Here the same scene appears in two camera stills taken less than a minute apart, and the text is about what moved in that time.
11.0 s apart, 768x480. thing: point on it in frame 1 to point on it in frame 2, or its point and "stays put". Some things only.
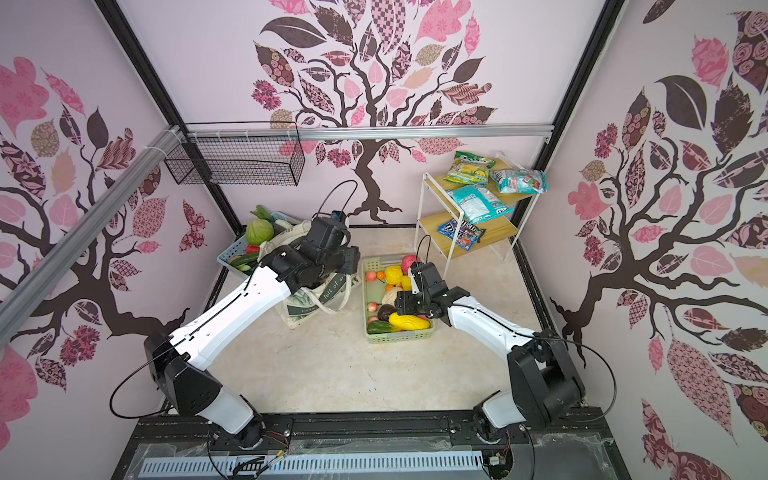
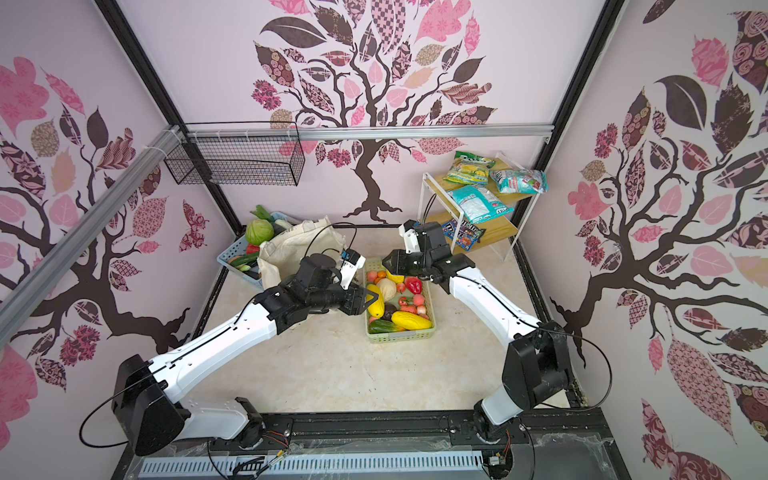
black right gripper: x=404 y=303 to x=398 y=260
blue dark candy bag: x=468 y=234 stays put
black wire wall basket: x=239 y=153 stays put
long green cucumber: x=245 y=259 stays put
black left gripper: x=351 y=255 to x=355 y=300
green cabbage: x=260 y=229 stays put
